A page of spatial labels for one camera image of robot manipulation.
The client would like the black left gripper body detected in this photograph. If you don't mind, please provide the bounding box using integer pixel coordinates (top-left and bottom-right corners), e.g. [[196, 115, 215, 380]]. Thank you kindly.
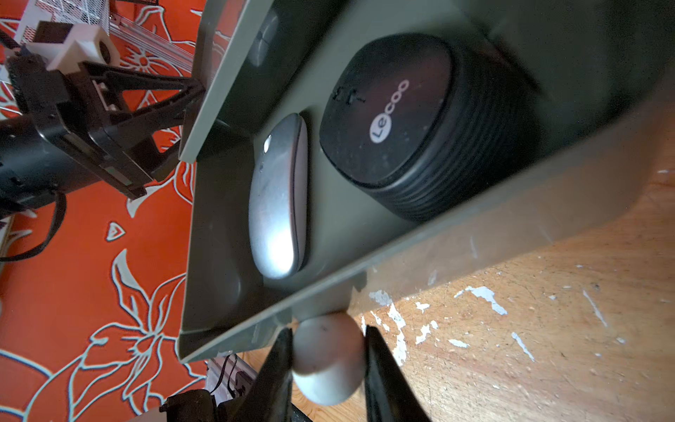
[[1, 53, 147, 211]]

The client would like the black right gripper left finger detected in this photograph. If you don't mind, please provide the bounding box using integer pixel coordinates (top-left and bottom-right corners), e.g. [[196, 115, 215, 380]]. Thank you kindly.
[[232, 328, 293, 421]]

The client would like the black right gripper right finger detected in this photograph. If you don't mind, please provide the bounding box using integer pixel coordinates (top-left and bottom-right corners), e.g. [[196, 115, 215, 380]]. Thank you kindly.
[[365, 325, 431, 422]]

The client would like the silver slim mouse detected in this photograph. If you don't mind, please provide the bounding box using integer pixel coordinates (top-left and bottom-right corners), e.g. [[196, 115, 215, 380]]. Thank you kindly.
[[249, 114, 309, 280]]

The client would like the olive green top drawer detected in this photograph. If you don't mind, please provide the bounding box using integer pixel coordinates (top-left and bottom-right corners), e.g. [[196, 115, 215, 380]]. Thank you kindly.
[[178, 1, 674, 363]]

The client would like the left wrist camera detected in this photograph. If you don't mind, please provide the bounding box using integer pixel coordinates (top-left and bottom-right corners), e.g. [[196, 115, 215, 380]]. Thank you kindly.
[[25, 21, 121, 75]]

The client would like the white mesh wall basket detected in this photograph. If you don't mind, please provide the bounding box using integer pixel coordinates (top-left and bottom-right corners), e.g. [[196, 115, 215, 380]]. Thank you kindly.
[[31, 0, 110, 33]]

